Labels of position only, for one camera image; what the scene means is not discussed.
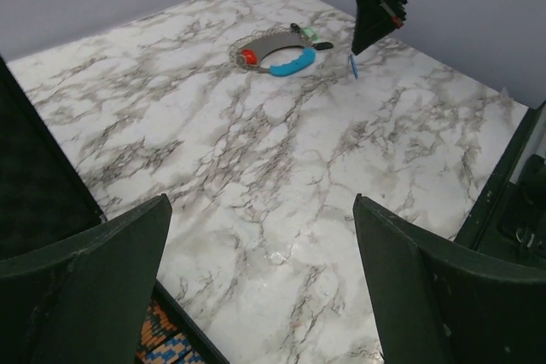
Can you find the grey blue spiral keyring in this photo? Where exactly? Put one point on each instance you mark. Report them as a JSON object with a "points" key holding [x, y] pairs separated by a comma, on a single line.
{"points": [[279, 52]]}

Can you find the black poker chip case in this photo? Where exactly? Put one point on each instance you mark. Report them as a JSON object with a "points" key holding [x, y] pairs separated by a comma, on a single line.
{"points": [[43, 199]]}

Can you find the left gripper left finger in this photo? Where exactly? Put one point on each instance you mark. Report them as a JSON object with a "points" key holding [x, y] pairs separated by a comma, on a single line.
{"points": [[84, 299]]}

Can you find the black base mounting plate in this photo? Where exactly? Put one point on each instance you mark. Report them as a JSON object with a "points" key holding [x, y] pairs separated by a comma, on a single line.
{"points": [[508, 219]]}

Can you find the black tagged key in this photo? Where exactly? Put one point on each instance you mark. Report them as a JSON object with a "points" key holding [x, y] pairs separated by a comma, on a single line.
{"points": [[321, 46]]}

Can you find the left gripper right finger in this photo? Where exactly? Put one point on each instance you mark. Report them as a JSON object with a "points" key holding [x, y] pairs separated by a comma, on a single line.
{"points": [[435, 301]]}

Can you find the blue tagged key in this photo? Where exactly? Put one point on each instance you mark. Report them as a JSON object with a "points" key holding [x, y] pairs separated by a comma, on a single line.
{"points": [[353, 65]]}

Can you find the green tagged key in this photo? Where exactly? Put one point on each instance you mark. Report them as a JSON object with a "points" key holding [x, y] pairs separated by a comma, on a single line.
{"points": [[304, 31]]}

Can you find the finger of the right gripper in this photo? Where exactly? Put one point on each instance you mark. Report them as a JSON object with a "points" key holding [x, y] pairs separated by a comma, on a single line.
{"points": [[375, 19]]}

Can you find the orange poker chip stack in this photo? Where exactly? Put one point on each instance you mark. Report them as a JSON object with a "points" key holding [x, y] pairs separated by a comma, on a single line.
{"points": [[162, 342]]}

